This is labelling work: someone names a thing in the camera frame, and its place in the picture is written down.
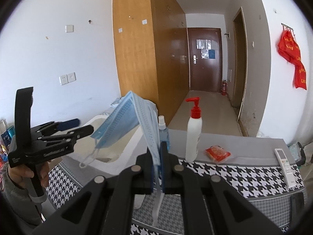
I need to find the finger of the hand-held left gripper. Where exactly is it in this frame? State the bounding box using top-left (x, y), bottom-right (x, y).
top-left (36, 124), bottom-right (94, 150)
top-left (30, 118), bottom-right (81, 137)

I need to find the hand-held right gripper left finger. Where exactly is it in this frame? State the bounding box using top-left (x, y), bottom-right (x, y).
top-left (32, 148), bottom-right (157, 235)

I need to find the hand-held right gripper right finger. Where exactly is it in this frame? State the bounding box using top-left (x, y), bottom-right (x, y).
top-left (160, 141), bottom-right (284, 235)

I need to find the white foam box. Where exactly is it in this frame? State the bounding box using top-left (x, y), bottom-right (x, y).
top-left (66, 100), bottom-right (158, 210)

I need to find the blue face mask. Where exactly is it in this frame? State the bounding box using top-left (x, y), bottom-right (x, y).
top-left (79, 90), bottom-right (165, 227)

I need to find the person's left forearm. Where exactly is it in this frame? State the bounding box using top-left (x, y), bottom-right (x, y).
top-left (0, 162), bottom-right (44, 228)

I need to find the person's left hand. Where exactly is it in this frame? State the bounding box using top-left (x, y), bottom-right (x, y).
top-left (8, 160), bottom-right (51, 189)

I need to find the colourful printed bag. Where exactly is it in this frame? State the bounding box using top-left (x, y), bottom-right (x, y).
top-left (0, 120), bottom-right (15, 163)

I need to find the blue spray bottle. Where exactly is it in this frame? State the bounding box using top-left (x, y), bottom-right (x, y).
top-left (158, 115), bottom-right (170, 150)

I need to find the white pump bottle red top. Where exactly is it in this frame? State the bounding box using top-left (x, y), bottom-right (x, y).
top-left (185, 97), bottom-right (203, 162)

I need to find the red snack packet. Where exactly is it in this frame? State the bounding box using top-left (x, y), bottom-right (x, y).
top-left (204, 145), bottom-right (231, 164)

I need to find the houndstooth tablecloth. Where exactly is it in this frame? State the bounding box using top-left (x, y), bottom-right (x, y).
top-left (45, 157), bottom-right (309, 235)

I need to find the wooden wardrobe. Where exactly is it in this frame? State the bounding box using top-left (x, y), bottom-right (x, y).
top-left (112, 0), bottom-right (191, 124)

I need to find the brown door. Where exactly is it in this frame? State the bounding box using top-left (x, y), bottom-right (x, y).
top-left (187, 28), bottom-right (223, 93)

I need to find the white remote control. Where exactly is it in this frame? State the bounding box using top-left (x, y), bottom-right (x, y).
top-left (274, 148), bottom-right (304, 189)

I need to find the blue door notice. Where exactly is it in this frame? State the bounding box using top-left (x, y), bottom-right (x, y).
top-left (201, 49), bottom-right (216, 59)

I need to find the black phone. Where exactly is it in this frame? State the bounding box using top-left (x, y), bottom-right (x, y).
top-left (290, 192), bottom-right (306, 226)

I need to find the white door notice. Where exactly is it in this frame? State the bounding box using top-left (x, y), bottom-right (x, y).
top-left (196, 39), bottom-right (212, 50)

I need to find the red plastic bag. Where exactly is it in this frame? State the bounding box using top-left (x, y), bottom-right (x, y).
top-left (277, 31), bottom-right (301, 65)
top-left (293, 62), bottom-right (307, 90)

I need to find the white double wall socket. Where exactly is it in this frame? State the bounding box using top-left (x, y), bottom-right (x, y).
top-left (59, 72), bottom-right (76, 86)

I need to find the wooden door frame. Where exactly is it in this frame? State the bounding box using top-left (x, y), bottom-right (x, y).
top-left (232, 6), bottom-right (247, 109)

